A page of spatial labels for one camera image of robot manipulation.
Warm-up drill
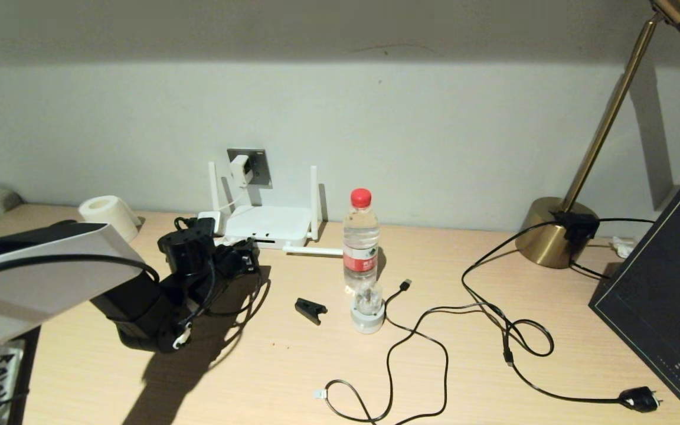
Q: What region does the thin white adapter cable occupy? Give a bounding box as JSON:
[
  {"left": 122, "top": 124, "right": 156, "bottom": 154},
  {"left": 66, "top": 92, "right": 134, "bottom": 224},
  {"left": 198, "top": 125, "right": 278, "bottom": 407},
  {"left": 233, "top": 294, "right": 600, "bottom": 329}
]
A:
[{"left": 216, "top": 184, "right": 249, "bottom": 251}]

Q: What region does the white power adapter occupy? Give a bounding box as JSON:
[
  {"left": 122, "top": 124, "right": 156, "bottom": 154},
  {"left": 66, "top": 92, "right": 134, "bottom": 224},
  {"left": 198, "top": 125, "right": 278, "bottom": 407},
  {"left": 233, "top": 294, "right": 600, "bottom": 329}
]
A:
[{"left": 228, "top": 154, "right": 254, "bottom": 187}]

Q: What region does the white router with antennas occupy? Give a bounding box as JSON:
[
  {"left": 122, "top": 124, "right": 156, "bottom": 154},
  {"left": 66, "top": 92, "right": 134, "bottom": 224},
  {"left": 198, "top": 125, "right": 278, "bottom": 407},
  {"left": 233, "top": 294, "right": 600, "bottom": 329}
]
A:
[{"left": 207, "top": 161, "right": 345, "bottom": 257}]

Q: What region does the small black clip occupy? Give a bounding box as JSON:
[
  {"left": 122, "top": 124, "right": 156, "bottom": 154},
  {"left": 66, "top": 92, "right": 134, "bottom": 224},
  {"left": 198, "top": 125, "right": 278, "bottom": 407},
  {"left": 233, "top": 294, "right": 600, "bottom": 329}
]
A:
[{"left": 295, "top": 297, "right": 329, "bottom": 325}]

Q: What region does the water bottle red cap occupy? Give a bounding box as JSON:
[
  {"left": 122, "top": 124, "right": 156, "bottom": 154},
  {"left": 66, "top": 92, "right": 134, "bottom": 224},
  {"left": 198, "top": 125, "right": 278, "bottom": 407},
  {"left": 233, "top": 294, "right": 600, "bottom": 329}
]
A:
[{"left": 342, "top": 188, "right": 380, "bottom": 294}]

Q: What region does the small glass dome white base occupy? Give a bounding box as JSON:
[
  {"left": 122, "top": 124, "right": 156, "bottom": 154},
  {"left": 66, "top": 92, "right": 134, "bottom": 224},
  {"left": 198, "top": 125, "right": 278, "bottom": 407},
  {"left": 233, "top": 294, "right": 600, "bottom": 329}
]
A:
[{"left": 350, "top": 280, "right": 386, "bottom": 334}]

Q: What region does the white toilet paper roll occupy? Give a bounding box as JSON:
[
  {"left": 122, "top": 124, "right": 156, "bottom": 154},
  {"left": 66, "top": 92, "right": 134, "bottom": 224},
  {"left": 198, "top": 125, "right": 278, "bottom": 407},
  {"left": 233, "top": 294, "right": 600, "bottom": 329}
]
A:
[{"left": 78, "top": 195, "right": 142, "bottom": 244}]

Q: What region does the brass desk lamp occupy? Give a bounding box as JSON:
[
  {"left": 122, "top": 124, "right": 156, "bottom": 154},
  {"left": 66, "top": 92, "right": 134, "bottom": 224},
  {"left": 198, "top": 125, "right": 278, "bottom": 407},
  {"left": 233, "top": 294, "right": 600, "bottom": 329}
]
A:
[{"left": 514, "top": 0, "right": 680, "bottom": 270}]

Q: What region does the black box on lamp base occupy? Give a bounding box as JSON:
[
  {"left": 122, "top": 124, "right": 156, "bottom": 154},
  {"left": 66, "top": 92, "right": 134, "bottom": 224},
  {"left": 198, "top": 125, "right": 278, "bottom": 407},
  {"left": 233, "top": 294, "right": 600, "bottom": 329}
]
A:
[{"left": 551, "top": 211, "right": 600, "bottom": 247}]

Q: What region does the dark gift bag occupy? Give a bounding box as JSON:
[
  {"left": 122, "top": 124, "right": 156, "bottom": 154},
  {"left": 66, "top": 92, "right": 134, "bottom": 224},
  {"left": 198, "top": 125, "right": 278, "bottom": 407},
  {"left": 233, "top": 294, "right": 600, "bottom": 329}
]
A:
[{"left": 588, "top": 184, "right": 680, "bottom": 425}]

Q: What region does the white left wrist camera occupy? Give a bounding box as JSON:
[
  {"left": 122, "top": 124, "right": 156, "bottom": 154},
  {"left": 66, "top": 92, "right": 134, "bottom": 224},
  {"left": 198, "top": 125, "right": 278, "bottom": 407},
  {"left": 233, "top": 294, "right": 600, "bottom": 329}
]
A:
[{"left": 195, "top": 211, "right": 223, "bottom": 237}]

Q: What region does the grey wall socket plate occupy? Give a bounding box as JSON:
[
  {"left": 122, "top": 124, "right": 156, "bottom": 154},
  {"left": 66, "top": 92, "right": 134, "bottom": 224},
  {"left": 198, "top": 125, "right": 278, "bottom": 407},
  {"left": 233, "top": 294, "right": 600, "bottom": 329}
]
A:
[{"left": 226, "top": 148, "right": 272, "bottom": 188}]

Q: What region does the black lamp power cord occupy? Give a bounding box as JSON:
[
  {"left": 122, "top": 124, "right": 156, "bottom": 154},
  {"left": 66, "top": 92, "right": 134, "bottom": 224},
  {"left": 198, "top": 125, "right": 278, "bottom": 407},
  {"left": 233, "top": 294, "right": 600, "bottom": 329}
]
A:
[{"left": 461, "top": 217, "right": 663, "bottom": 412}]

